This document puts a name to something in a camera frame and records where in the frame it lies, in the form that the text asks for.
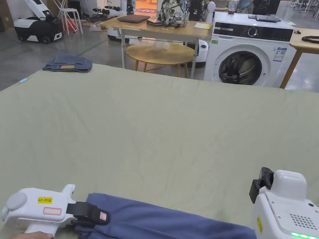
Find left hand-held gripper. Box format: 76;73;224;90
1;184;110;236

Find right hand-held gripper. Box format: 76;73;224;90
249;167;319;239

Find dark blue garment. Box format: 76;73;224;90
74;193;257;239

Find person's left hand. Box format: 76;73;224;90
11;231;54;239

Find bed with pale green sheet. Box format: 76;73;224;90
0;63;319;239

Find folded blue jeans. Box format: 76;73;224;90
42;54;93;73

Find white washing machine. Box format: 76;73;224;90
203;0;295;88

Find light wooden table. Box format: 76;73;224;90
279;27;319;89

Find round wooden low table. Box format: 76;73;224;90
126;42;196;79

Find white mobile robot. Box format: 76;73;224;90
194;1;216;68

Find white and black wheeled robot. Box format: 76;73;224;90
13;0;64;45

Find white metal stool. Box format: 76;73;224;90
57;7;84;35

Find rectangular wooden table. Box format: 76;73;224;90
99;0;213;76

